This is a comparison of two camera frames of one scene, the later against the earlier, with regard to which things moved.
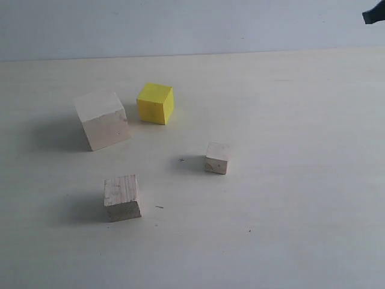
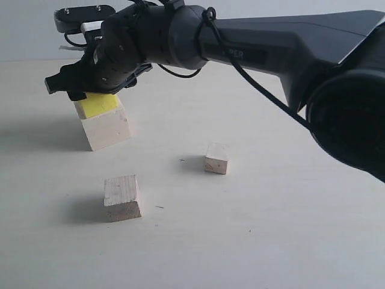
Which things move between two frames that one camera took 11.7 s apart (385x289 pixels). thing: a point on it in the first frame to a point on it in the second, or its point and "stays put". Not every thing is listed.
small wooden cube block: (217, 158) stays put
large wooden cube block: (104, 118) stays put
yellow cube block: (156, 103) to (95, 103)
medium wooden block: (120, 196) stays put
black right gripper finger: (376, 14) to (86, 76)
